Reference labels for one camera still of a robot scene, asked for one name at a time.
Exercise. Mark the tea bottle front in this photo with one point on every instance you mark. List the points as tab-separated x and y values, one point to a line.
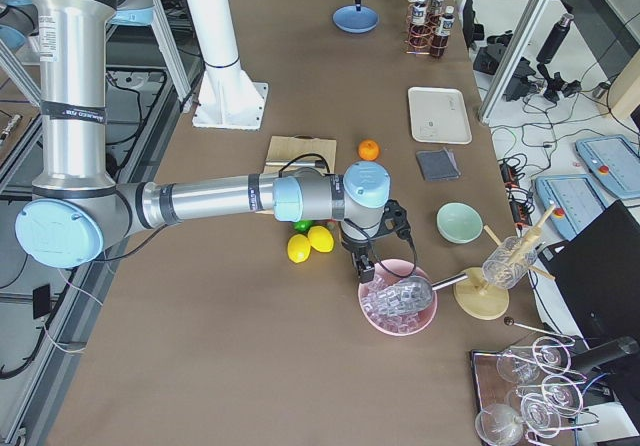
442	32

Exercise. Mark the wooden cutting board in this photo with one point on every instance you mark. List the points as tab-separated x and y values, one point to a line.
308	157

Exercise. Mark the metal ice scoop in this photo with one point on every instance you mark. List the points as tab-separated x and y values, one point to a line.
416	293

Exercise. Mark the cream rabbit tray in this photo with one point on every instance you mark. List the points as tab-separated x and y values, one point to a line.
438	115

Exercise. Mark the green ceramic bowl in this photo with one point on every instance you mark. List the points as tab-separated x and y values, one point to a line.
459	223

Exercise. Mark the orange mandarin fruit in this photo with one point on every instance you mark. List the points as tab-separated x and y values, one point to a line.
368	150

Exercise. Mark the blue teach pendant far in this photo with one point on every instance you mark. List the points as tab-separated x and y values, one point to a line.
613	162

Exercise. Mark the green lime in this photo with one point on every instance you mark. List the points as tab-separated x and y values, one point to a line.
302	226

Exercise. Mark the blue teach pendant near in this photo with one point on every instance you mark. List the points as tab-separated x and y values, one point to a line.
578	199

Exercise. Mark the tea bottle right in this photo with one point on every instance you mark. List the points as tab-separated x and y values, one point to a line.
418	30

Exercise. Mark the grey folded cloth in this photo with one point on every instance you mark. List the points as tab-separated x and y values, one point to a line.
438	165

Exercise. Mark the yellow lemon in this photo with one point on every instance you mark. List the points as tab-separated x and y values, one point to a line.
321	239
298	248

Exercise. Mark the yellow lemon lower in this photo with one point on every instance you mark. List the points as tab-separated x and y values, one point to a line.
298	248

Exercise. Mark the wooden cup stand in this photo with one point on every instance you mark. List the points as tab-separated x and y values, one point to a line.
480	299

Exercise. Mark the steel muddler black tip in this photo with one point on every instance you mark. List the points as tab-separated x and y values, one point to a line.
290	162

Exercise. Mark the yellow lemon upper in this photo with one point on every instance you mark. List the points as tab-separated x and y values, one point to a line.
321	239

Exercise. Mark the pink bowl of ice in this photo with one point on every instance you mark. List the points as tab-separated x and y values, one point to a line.
377	297

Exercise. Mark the glass cup on stand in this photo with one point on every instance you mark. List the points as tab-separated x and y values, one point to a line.
508	263

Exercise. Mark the blue round plate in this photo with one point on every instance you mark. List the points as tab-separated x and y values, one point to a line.
355	20

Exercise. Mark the wine glass rack tray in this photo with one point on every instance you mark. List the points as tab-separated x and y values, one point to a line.
529	394

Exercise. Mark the copper wire bottle rack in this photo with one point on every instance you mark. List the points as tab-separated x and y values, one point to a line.
429	27

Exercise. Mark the blue teach pendant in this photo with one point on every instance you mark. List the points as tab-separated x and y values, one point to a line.
578	199
613	162

